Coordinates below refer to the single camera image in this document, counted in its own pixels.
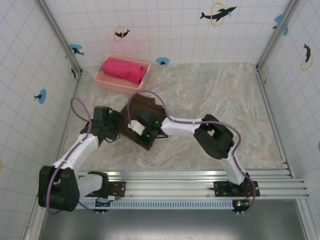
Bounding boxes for brown long pants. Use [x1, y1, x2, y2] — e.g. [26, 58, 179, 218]
[119, 94, 167, 151]

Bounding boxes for pink plastic basket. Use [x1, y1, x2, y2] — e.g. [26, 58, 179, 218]
[93, 55, 152, 97]

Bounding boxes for rolled pink cloth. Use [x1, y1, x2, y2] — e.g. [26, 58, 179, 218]
[101, 59, 147, 85]

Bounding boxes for black connector module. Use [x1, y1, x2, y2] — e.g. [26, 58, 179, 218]
[95, 196, 116, 216]

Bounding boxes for brushed metal panel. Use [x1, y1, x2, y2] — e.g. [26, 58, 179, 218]
[41, 207, 310, 240]

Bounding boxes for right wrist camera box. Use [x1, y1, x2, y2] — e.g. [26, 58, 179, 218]
[126, 109, 156, 134]

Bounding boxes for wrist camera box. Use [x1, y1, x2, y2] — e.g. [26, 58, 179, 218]
[93, 105, 112, 125]
[126, 109, 156, 134]

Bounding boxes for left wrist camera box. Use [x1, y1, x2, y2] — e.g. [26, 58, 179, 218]
[93, 105, 112, 125]

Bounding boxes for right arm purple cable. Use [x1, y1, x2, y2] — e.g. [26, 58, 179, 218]
[126, 90, 257, 213]

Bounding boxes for aluminium side rail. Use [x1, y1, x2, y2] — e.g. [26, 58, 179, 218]
[56, 71, 85, 161]
[255, 65, 295, 180]

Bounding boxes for aluminium base rail beam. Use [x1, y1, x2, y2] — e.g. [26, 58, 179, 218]
[36, 170, 311, 200]

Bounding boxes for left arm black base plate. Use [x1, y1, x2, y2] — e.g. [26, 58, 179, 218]
[81, 181, 127, 199]

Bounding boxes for white slotted cable duct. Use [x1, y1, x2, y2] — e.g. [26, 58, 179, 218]
[74, 199, 237, 210]

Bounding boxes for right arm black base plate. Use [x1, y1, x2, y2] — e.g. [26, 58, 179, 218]
[208, 180, 261, 198]

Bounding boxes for aluminium corner post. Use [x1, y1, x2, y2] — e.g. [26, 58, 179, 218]
[256, 0, 300, 71]
[34, 0, 84, 76]

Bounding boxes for large dolphin yellow ring sticker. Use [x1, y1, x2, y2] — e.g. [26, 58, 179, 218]
[199, 1, 238, 27]

